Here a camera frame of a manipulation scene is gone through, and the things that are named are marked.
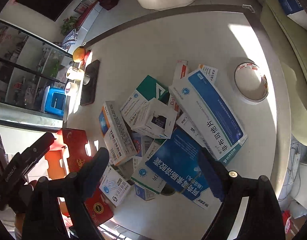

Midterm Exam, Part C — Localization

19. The small white blue medicine box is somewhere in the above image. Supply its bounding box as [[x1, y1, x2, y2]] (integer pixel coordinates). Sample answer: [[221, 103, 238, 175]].
[[99, 165, 131, 206]]

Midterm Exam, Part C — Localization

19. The long blue white medicine box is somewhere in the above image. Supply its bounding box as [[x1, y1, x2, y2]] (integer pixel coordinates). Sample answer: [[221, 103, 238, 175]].
[[169, 69, 248, 165]]

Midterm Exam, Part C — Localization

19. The white orange blue medicine box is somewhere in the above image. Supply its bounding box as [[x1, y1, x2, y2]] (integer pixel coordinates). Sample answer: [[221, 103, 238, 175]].
[[99, 101, 137, 166]]

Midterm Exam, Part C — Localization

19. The white torn cardboard box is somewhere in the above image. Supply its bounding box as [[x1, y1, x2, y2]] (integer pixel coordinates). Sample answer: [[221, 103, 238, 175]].
[[131, 98, 177, 139]]

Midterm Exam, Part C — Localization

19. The small white orange medicine box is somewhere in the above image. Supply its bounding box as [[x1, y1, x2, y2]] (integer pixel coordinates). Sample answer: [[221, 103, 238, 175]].
[[198, 64, 218, 84]]

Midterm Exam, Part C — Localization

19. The red white Daktarin box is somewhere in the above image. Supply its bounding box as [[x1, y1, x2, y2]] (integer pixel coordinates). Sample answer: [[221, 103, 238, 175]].
[[168, 60, 189, 115]]

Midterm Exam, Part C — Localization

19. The person left hand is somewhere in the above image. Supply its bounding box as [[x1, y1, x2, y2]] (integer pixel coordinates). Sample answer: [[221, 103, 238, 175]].
[[8, 180, 37, 214]]

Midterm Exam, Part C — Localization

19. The red cardboard fruit box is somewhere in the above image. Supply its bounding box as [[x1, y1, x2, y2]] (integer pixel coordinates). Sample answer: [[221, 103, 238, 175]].
[[44, 128, 113, 226]]

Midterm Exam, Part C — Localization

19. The white power strip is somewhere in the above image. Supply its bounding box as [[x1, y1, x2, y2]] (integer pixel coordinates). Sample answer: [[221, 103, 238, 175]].
[[292, 153, 301, 176]]

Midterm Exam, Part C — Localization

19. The blue plastic stool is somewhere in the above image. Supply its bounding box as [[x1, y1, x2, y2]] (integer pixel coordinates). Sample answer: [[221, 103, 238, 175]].
[[42, 86, 66, 116]]

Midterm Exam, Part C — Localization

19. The black smartphone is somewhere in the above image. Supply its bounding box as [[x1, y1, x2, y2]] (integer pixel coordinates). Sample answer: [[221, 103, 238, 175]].
[[80, 60, 100, 106]]

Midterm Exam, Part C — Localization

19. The white tape roll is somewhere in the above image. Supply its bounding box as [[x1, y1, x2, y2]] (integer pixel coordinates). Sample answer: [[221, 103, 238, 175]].
[[234, 62, 268, 105]]

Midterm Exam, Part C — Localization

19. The orange fruit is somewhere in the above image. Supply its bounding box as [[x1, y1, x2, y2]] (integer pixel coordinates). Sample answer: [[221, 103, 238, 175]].
[[73, 46, 86, 63]]

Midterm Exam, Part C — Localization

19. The potted green plant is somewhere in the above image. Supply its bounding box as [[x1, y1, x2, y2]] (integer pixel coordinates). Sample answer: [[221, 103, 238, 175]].
[[60, 16, 77, 36]]

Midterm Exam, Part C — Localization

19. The beige sofa chair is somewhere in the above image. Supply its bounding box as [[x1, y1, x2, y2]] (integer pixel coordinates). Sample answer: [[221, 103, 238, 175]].
[[260, 0, 307, 146]]

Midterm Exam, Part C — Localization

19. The blue white paper bag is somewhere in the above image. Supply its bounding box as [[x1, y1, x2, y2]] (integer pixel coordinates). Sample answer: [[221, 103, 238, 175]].
[[278, 0, 307, 30]]

